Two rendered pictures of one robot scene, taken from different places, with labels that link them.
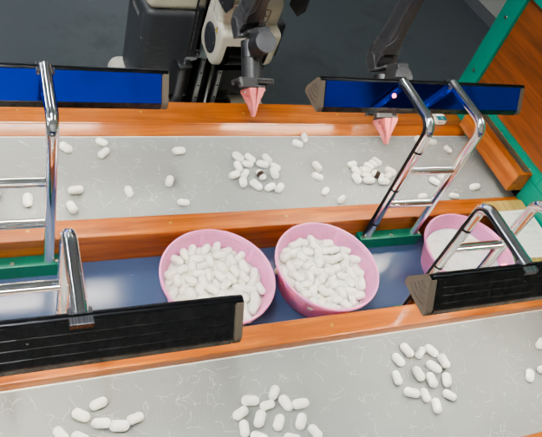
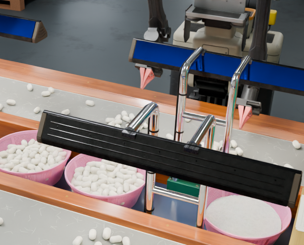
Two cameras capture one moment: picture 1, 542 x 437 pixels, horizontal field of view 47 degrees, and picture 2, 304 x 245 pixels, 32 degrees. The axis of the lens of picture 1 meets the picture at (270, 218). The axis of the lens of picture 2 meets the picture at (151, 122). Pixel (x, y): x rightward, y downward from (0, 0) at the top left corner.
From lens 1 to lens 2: 1.42 m
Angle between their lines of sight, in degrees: 45
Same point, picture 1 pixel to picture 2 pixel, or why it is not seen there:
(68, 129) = (40, 81)
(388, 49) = (253, 54)
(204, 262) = (36, 148)
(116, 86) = (11, 25)
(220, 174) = (103, 119)
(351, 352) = (67, 218)
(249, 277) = (52, 163)
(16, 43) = not seen: hidden behind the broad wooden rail
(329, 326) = (64, 196)
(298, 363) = (25, 207)
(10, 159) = not seen: outside the picture
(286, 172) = not seen: hidden behind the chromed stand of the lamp
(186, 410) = not seen: outside the picture
